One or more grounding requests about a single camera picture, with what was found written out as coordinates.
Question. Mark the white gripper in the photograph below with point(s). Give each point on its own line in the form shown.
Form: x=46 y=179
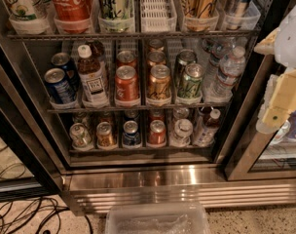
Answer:
x=290 y=46

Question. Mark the orange LaCroix can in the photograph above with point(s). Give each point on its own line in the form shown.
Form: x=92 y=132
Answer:
x=159 y=85

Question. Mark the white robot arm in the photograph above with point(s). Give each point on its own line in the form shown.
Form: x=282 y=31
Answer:
x=285 y=45

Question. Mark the right fridge glass door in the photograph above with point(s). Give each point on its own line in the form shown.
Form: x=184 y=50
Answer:
x=246 y=154

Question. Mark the fridge glass door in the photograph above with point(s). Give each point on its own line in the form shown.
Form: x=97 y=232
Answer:
x=29 y=165
x=246 y=154

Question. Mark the front green LaCroix can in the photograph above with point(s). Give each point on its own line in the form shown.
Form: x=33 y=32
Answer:
x=189 y=87

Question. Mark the green lacroix can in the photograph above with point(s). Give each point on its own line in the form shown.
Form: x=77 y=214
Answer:
x=189 y=87
x=184 y=57

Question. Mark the rear green LaCroix can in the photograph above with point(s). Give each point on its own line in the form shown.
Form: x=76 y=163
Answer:
x=184 y=57

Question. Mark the top shelf striped can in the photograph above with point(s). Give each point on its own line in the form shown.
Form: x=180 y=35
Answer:
x=237 y=15

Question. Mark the bottom shelf clear bottle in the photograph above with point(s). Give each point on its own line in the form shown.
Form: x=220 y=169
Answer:
x=180 y=135

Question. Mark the top shelf orange can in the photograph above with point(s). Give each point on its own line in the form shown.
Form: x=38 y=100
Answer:
x=198 y=14

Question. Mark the bottom shelf red can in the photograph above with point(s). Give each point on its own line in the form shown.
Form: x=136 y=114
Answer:
x=157 y=133

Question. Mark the empty white bin top shelf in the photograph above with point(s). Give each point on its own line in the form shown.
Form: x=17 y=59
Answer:
x=158 y=15

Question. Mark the front red Coke can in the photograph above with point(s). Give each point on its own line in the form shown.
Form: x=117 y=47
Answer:
x=126 y=86

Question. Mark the red coke can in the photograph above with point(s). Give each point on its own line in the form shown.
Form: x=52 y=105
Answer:
x=126 y=86
x=126 y=58

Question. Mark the rear red Coke can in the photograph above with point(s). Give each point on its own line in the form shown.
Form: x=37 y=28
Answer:
x=126 y=58

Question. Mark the bottom shelf blue can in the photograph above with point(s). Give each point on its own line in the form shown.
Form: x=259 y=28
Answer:
x=131 y=135

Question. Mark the top shelf green can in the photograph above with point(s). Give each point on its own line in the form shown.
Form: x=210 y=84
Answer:
x=116 y=15

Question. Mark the bottom shelf orange can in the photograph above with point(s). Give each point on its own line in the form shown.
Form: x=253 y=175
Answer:
x=105 y=136

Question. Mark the bottom shelf green-white can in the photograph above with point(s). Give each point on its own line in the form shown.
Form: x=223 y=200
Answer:
x=81 y=138

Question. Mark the front blue Pepsi can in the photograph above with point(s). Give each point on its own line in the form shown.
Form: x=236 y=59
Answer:
x=58 y=86

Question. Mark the blue pepsi can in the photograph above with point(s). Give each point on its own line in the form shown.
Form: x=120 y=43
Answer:
x=58 y=86
x=67 y=64

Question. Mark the rear blue Pepsi can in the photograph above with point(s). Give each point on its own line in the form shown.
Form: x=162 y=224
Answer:
x=67 y=64

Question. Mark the top shelf Coca-Cola can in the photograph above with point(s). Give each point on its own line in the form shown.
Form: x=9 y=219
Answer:
x=73 y=16

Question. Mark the stainless fridge base grille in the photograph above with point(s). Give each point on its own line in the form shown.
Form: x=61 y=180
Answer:
x=97 y=191

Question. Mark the left fridge glass door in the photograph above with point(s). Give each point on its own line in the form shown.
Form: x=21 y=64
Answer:
x=29 y=165

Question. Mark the top shelf 7UP can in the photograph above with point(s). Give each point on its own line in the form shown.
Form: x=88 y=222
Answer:
x=29 y=16

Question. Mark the front water bottle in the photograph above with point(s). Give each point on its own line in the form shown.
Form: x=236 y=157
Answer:
x=227 y=76

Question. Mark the water bottle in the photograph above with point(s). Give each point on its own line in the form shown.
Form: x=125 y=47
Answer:
x=217 y=49
x=227 y=76

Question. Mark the rear water bottle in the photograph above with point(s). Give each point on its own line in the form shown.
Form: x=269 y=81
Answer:
x=217 y=49

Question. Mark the rear iced tea bottle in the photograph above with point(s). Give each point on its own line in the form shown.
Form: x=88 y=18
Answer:
x=98 y=51

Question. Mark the iced tea bottle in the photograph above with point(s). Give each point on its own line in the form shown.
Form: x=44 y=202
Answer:
x=93 y=79
x=98 y=51

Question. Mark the clear plastic tub on floor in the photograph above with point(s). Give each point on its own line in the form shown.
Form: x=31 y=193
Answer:
x=163 y=218

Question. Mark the front iced tea bottle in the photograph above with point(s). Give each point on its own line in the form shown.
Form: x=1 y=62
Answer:
x=93 y=79

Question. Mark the top wire shelf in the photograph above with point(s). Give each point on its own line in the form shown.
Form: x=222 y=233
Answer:
x=131 y=36

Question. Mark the wire shelf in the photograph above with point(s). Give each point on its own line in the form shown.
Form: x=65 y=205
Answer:
x=138 y=107
x=131 y=36

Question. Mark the middle wire shelf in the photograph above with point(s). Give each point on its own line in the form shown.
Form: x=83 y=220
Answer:
x=138 y=107

